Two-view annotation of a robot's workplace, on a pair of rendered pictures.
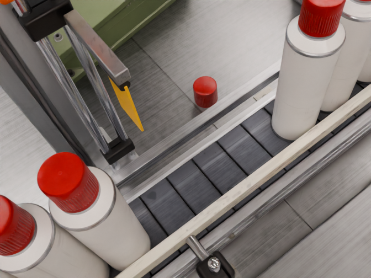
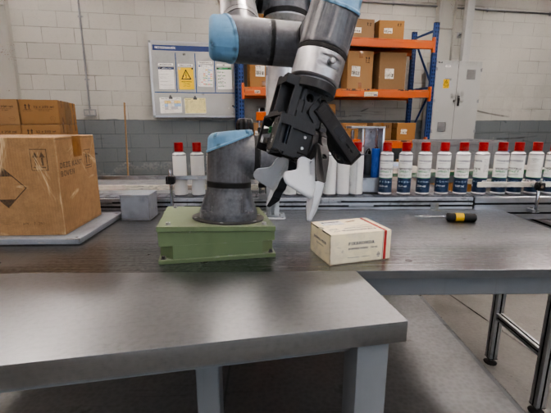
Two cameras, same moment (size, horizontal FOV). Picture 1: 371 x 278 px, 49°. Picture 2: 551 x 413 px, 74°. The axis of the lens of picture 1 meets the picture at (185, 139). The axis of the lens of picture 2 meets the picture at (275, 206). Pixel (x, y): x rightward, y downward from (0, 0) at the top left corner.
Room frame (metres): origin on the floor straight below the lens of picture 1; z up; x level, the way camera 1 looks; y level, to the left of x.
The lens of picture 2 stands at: (1.42, 0.69, 1.16)
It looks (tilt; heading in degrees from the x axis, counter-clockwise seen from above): 13 degrees down; 205
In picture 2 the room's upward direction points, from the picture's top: straight up
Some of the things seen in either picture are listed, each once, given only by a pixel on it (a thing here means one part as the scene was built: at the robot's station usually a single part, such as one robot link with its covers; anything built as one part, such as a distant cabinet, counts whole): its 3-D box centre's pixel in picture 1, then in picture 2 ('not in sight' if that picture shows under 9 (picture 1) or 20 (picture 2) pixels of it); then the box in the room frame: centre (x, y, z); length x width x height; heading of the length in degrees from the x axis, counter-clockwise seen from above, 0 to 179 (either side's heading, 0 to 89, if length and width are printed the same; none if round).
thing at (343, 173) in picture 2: not in sight; (343, 168); (0.01, 0.32, 0.98); 0.05 x 0.05 x 0.20
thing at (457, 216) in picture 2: not in sight; (444, 216); (0.07, 0.70, 0.84); 0.20 x 0.03 x 0.03; 108
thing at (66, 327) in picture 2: not in sight; (161, 256); (0.72, 0.02, 0.81); 0.90 x 0.90 x 0.04; 36
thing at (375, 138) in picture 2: not in sight; (363, 159); (-0.11, 0.37, 1.01); 0.14 x 0.13 x 0.26; 116
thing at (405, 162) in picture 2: not in sight; (405, 168); (-0.09, 0.54, 0.98); 0.05 x 0.05 x 0.20
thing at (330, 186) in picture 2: not in sight; (330, 168); (0.04, 0.27, 0.98); 0.05 x 0.05 x 0.20
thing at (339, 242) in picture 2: not in sight; (348, 239); (0.54, 0.48, 0.87); 0.16 x 0.12 x 0.07; 132
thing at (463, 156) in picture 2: not in sight; (462, 168); (-0.19, 0.74, 0.98); 0.05 x 0.05 x 0.20
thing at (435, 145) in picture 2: not in sight; (456, 153); (-2.01, 0.74, 0.91); 0.60 x 0.40 x 0.22; 130
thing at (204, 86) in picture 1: (205, 91); not in sight; (0.34, -0.04, 0.85); 0.03 x 0.03 x 0.03
